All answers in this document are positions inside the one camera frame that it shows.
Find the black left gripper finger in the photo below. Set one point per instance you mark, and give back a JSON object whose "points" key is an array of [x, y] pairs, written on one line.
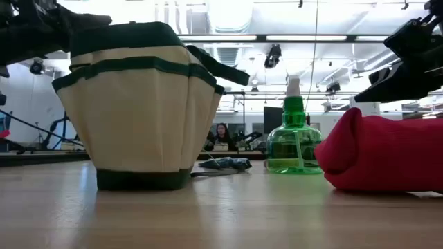
{"points": [[86, 20]]}

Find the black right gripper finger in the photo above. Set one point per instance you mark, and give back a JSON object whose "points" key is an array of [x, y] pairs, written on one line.
{"points": [[386, 75], [415, 83]]}

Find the green plastic spray bottle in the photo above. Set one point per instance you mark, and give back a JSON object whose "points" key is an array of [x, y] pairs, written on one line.
{"points": [[294, 145]]}

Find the grey metal garden hand tool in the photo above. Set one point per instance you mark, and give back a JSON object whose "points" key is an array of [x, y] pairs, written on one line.
{"points": [[228, 163]]}

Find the black background robot arm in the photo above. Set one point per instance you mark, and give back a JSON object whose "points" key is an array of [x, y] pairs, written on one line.
{"points": [[251, 136], [52, 133]]}

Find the black ceiling spotlight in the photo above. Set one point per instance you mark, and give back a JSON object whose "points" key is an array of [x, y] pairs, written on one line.
{"points": [[36, 67], [333, 87], [273, 56], [254, 90]]}

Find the white box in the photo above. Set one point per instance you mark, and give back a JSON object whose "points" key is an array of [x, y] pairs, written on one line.
{"points": [[365, 106]]}

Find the blue chair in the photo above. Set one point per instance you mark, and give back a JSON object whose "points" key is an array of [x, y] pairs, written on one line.
{"points": [[5, 121]]}

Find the black computer monitor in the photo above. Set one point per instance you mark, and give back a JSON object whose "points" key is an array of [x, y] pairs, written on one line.
{"points": [[273, 121]]}

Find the black overhead light bar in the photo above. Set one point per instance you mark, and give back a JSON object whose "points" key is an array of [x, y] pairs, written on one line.
{"points": [[263, 38]]}

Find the black pole stand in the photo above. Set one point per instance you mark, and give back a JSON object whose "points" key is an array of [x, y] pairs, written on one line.
{"points": [[244, 114]]}

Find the person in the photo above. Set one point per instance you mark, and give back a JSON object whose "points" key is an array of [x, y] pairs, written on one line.
{"points": [[223, 136]]}

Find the white tub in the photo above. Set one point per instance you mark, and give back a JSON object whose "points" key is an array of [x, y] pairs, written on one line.
{"points": [[221, 147]]}

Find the black metal table frame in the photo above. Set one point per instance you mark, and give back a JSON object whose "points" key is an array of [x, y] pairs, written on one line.
{"points": [[41, 159]]}

